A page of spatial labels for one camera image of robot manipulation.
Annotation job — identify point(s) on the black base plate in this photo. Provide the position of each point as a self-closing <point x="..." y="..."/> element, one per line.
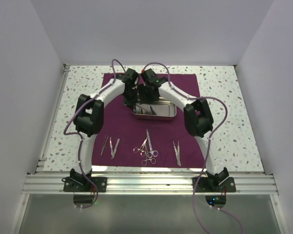
<point x="217" y="183"/>
<point x="76" y="182"/>

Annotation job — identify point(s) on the steel hemostat forceps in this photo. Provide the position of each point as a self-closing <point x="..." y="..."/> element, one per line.
<point x="149" y="158"/>
<point x="141" y="149"/>

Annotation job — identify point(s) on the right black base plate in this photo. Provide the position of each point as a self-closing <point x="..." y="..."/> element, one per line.
<point x="217" y="183"/>

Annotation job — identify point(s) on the steel instrument tray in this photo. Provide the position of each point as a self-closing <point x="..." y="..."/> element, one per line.
<point x="162" y="109"/>

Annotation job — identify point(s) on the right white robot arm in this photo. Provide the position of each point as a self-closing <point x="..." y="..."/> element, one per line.
<point x="198" y="121"/>

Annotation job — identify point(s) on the steel forceps tweezers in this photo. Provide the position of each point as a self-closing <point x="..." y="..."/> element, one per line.
<point x="104" y="144"/>

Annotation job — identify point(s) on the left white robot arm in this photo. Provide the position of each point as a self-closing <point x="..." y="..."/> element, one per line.
<point x="89" y="116"/>

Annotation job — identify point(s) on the purple cloth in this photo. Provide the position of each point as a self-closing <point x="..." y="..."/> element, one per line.
<point x="119" y="122"/>

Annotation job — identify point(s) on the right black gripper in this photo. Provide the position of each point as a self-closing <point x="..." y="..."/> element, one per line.
<point x="142" y="98"/>

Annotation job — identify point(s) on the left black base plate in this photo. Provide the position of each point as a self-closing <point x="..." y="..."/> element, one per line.
<point x="76" y="182"/>

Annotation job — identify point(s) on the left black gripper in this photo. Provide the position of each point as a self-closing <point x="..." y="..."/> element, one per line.
<point x="132" y="103"/>

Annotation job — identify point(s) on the steel surgical scissors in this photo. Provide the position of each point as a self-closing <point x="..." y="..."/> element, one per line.
<point x="153" y="152"/>

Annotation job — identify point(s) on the curved tip steel tweezers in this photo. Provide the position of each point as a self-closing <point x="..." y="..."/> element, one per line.
<point x="113" y="149"/>

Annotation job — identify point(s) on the aluminium frame rail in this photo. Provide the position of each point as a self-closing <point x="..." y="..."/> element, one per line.
<point x="43" y="207"/>

